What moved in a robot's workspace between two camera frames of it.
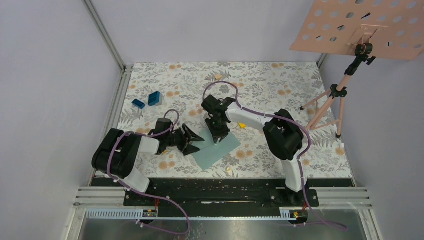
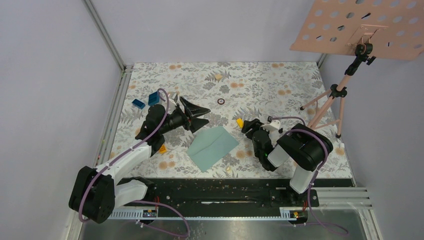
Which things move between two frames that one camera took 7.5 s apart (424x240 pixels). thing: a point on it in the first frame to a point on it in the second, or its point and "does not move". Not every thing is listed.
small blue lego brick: x=138 y=104 does not move
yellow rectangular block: x=242 y=125 does not move
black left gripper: x=188 y=136 to x=193 y=110
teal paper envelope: x=210 y=152 does not move
